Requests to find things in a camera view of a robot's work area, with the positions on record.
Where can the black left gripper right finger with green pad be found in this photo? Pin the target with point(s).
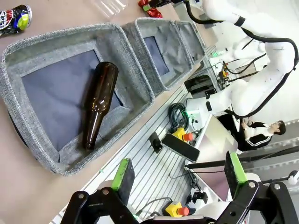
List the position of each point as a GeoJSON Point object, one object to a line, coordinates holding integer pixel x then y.
{"type": "Point", "coordinates": [236, 172]}

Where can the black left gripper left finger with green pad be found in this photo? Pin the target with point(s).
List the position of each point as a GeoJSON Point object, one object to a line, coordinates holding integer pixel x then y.
{"type": "Point", "coordinates": [122, 177]}

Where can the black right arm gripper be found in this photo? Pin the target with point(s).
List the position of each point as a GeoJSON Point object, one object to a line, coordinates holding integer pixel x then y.
{"type": "Point", "coordinates": [160, 2]}

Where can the white left robot arm base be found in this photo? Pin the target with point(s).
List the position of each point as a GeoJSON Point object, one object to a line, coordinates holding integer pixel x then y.
{"type": "Point", "coordinates": [215, 211]}

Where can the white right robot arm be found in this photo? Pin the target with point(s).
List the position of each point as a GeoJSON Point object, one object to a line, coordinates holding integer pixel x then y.
{"type": "Point", "coordinates": [268, 70]}

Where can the medium grey fabric basket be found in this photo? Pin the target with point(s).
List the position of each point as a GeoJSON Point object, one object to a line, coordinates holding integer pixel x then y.
{"type": "Point", "coordinates": [161, 53]}

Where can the small grey fabric basket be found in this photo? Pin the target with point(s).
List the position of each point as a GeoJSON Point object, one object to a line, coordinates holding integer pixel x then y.
{"type": "Point", "coordinates": [190, 39]}

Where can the large grey fabric basket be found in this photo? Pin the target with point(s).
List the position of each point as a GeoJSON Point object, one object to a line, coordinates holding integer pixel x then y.
{"type": "Point", "coordinates": [70, 98]}

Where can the crushed black and yellow can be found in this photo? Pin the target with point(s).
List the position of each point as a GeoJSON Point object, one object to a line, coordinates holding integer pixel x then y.
{"type": "Point", "coordinates": [14, 19]}

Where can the red snack wrapper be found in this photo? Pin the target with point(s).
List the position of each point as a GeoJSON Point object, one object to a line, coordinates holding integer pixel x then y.
{"type": "Point", "coordinates": [154, 11]}

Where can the black tripod bar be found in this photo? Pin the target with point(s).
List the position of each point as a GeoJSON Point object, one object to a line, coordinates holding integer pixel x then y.
{"type": "Point", "coordinates": [233, 162]}

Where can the clear plastic bottle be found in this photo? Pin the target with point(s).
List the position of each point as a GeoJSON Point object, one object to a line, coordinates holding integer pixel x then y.
{"type": "Point", "coordinates": [114, 7]}

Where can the person in black jacket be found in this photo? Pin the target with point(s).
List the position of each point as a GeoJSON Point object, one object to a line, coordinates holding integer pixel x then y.
{"type": "Point", "coordinates": [259, 135]}

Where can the black flat tablet box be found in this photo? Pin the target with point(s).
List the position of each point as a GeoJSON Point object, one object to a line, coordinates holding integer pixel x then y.
{"type": "Point", "coordinates": [181, 147]}

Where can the yellow emergency stop button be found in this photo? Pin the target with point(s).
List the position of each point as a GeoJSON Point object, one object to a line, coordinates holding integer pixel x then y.
{"type": "Point", "coordinates": [181, 135]}
{"type": "Point", "coordinates": [176, 210]}

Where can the brown glass bottle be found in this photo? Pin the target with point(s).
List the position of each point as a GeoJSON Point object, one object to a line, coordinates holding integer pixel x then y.
{"type": "Point", "coordinates": [100, 93]}

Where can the black control box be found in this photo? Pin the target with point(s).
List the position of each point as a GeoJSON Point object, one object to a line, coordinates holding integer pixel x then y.
{"type": "Point", "coordinates": [199, 85]}

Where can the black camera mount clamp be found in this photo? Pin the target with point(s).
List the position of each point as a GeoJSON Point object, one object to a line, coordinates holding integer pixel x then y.
{"type": "Point", "coordinates": [198, 193]}

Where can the small black bracket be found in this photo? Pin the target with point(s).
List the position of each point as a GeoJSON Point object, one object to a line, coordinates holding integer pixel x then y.
{"type": "Point", "coordinates": [155, 142]}

